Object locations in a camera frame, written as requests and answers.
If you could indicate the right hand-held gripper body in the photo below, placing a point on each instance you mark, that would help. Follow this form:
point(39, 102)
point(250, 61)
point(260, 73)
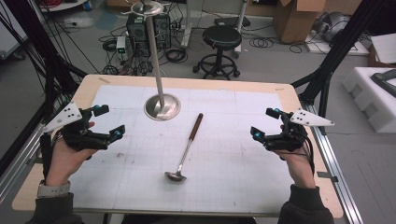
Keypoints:
point(288, 140)

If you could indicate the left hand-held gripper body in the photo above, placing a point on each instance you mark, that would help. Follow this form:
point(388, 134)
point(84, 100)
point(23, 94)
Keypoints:
point(76, 137)

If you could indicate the steel utensil stand with pole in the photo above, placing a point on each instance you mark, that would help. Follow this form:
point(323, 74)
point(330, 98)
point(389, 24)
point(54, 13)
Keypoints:
point(162, 107)

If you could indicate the person's left hand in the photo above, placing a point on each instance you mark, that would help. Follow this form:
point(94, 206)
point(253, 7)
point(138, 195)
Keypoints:
point(62, 165)

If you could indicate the person's right hand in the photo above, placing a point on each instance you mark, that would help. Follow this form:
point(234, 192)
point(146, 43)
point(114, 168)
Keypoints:
point(299, 169)

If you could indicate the white grid mat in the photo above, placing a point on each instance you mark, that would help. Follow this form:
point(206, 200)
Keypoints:
point(224, 174)

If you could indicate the grey wristwatch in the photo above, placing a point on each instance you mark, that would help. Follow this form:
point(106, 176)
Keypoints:
point(53, 190)

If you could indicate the small white electronic box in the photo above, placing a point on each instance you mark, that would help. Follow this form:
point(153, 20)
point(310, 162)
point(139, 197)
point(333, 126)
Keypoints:
point(121, 46)

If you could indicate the black computer tower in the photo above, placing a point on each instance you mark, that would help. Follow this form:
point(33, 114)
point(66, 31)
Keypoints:
point(163, 31)
point(136, 29)

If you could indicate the white desk leg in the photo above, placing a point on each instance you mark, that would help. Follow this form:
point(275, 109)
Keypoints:
point(240, 28)
point(186, 25)

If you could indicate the white foam block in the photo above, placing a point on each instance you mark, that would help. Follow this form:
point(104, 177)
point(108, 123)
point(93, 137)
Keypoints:
point(370, 99)

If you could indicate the black round stool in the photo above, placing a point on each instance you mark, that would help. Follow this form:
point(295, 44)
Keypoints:
point(221, 37)

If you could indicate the cardboard box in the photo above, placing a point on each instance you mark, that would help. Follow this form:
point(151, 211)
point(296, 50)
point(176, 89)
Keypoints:
point(299, 23)

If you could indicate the flat black device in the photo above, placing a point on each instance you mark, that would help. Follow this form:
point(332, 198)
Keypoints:
point(232, 21)

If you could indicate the grey round appliance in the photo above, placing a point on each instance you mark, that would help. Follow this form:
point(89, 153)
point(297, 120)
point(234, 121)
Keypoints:
point(334, 26)

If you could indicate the dark grey curved part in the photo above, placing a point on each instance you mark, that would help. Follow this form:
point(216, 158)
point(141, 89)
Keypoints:
point(386, 81)

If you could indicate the white board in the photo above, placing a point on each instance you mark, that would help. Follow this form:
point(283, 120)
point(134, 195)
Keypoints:
point(384, 48)

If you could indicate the aluminium rail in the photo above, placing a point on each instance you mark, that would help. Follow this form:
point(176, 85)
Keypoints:
point(18, 168)
point(336, 174)

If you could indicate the black frame strut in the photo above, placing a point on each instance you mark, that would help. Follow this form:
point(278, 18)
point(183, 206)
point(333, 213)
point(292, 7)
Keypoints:
point(46, 62)
point(345, 40)

